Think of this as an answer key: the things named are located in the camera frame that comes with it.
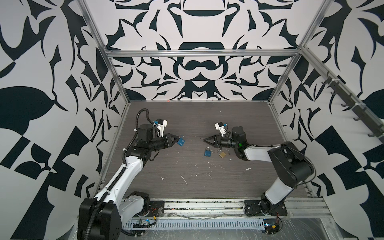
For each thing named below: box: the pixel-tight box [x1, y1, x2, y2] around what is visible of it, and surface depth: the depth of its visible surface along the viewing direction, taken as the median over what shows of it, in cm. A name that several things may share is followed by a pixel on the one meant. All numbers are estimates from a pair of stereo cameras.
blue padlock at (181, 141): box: [177, 137, 185, 147], surface depth 80 cm
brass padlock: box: [217, 149, 226, 158], surface depth 94 cm
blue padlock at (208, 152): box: [204, 147, 212, 157], surface depth 95 cm
